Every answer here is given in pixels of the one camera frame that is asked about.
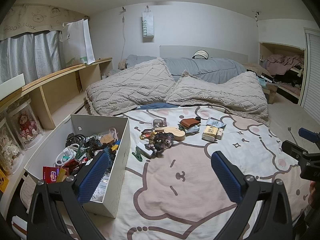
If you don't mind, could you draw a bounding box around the white hanging wall bag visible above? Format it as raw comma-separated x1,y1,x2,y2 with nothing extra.
141,5,155,43

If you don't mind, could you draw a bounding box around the grey headboard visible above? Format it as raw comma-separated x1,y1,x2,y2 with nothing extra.
159,45,249,64

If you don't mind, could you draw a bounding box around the white charging cable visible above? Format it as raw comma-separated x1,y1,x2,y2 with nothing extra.
55,147,76,166

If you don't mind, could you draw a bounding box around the pink clothes pile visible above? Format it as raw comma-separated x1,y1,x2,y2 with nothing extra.
261,53,304,76

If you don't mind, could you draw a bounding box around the printed bedsheet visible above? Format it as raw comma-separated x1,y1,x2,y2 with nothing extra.
82,104,313,240

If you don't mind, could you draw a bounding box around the navy blue cloth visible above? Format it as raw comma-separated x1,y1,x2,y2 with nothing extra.
137,102,179,110

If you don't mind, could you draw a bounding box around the yellow paper packet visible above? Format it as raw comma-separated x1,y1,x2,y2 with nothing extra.
202,125,218,142

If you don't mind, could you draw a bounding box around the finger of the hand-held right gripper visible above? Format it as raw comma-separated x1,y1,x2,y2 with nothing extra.
298,127,320,143
281,140,313,166

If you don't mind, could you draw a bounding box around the purple multicolour crochet piece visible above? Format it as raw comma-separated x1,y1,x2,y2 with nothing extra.
149,132,176,153

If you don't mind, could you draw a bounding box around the white hanging cable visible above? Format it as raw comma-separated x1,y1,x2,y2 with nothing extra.
121,6,128,61

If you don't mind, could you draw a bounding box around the white rectangular box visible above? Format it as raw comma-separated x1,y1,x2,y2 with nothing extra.
137,141,154,159

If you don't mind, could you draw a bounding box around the beige knitted blanket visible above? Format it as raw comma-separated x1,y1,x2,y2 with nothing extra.
165,70,271,127

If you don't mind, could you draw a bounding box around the white tote bag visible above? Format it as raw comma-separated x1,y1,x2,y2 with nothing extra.
59,18,96,66

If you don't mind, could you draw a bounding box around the white blue medicine sachet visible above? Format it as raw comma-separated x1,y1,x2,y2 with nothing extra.
206,117,227,128

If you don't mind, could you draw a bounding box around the oval wooden case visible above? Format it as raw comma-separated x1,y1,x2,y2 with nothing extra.
155,127,186,142

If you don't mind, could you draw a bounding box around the grey curtain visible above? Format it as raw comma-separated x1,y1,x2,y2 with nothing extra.
0,31,63,86

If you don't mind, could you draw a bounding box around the white foam board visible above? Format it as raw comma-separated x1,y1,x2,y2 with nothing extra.
0,73,26,92

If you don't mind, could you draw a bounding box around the red dress doll in case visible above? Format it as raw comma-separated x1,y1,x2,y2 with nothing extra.
9,104,43,151

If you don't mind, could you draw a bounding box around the metal back scratcher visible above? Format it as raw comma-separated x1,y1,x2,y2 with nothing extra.
287,127,299,146

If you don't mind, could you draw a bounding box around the white dress doll in case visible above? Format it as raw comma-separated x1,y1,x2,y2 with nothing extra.
0,127,25,176

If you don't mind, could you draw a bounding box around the white cap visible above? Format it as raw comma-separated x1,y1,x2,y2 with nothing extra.
192,50,209,60

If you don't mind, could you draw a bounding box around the dark blue crochet piece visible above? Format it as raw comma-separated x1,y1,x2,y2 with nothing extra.
87,139,116,161

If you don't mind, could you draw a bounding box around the brown leather card holder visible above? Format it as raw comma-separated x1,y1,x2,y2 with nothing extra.
180,118,201,129

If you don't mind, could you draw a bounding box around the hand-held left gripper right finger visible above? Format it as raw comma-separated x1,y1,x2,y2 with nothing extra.
211,151,293,240

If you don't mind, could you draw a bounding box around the white cardboard storage box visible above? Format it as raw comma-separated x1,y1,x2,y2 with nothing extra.
24,114,131,218

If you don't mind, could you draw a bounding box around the dark grey hair claw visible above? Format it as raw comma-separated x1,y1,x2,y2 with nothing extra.
66,133,87,148

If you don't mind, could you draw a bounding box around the green plastic clip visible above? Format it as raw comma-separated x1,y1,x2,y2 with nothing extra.
131,146,146,161

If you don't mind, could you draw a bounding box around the beige cartoon print valance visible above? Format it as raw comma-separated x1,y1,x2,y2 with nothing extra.
0,3,89,41

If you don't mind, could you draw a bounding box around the bedside stand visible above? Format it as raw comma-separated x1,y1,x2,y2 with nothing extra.
260,81,279,105

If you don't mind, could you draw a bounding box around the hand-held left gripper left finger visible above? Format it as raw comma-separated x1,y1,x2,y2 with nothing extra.
26,151,110,240

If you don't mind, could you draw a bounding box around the grey duvet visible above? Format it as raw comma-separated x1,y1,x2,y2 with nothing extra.
125,54,247,84

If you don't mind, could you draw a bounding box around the wooden shelf unit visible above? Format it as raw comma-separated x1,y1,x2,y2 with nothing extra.
0,57,113,213

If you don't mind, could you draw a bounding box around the dark red snack packet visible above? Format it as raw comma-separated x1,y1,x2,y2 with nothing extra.
64,158,86,176

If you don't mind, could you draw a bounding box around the yellow cartoon box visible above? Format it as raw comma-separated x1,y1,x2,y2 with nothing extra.
0,168,10,193

